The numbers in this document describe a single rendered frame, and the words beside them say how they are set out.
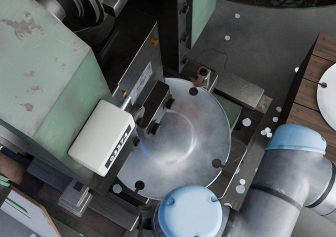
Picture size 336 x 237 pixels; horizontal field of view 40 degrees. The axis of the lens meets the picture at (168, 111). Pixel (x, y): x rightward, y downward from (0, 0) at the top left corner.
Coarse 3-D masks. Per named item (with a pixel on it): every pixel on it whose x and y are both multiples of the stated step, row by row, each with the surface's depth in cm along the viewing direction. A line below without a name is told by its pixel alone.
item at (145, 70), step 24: (120, 24) 71; (144, 24) 71; (96, 48) 68; (120, 48) 69; (144, 48) 71; (120, 72) 68; (144, 72) 77; (144, 96) 86; (168, 96) 90; (144, 120) 86
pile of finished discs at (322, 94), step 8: (328, 72) 154; (320, 80) 154; (328, 80) 154; (320, 88) 153; (328, 88) 153; (320, 96) 152; (328, 96) 152; (320, 104) 151; (328, 104) 151; (320, 112) 150; (328, 112) 150; (328, 120) 149
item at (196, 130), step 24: (192, 96) 108; (168, 120) 106; (192, 120) 106; (216, 120) 106; (144, 144) 104; (168, 144) 104; (192, 144) 104; (216, 144) 104; (144, 168) 103; (168, 168) 103; (192, 168) 103; (216, 168) 102; (144, 192) 101
